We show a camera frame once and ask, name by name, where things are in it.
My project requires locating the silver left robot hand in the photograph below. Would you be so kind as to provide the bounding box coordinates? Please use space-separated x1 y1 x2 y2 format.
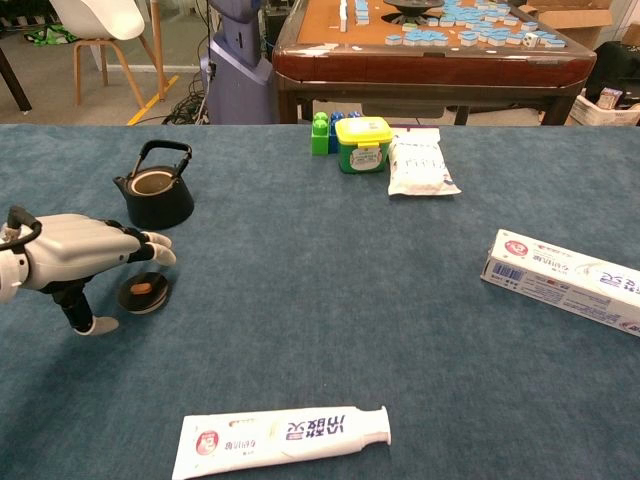
22 213 178 336

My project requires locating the black lid with orange knob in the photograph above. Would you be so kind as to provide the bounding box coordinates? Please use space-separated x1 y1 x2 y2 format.
117 271 172 315

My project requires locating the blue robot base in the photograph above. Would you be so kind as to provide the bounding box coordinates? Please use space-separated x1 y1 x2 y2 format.
199 0 275 125

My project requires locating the black cast iron teapot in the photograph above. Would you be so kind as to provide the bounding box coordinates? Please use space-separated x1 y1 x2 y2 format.
112 139 195 231

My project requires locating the teal blue carpeted table top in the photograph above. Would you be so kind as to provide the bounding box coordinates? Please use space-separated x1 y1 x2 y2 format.
0 123 640 480

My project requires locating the green tub with yellow lid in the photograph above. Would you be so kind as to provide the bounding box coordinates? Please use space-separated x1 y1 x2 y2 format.
334 116 392 174

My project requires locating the green bag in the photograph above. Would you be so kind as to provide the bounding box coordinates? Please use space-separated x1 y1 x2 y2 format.
24 24 79 47

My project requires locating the white chair with wooden legs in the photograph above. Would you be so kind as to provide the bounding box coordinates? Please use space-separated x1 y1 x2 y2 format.
48 0 157 109

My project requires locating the green building block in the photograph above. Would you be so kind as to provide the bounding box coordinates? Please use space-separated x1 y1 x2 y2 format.
310 111 331 157

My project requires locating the blue building block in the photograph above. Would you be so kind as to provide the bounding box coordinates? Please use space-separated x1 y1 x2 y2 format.
327 110 362 155

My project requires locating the white toothpaste tube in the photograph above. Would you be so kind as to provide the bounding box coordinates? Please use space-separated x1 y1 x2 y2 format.
171 405 393 480

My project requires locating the white wet wipes pack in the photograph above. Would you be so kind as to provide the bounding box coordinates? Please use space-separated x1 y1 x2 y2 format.
387 127 462 198

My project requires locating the brown mahjong table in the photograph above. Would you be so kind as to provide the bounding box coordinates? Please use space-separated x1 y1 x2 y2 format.
272 0 598 126

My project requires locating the black mahjong centre dish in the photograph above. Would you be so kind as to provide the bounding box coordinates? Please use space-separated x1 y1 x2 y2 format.
382 0 445 24

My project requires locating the white toothpaste box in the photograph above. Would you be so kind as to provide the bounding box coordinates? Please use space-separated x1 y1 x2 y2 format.
480 229 640 337

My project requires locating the white plastic basket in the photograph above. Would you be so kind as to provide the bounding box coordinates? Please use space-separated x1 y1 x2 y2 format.
569 92 640 127

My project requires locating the brown cardboard box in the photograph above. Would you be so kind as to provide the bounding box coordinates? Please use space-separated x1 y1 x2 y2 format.
519 0 614 51

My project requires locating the black bag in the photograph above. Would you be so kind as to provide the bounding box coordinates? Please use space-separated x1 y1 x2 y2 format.
584 41 640 109

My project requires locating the black floor cable bundle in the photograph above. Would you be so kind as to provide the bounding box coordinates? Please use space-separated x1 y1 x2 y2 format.
162 74 211 126

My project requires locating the light wooden post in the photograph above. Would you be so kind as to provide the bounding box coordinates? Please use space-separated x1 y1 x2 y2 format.
149 0 167 103

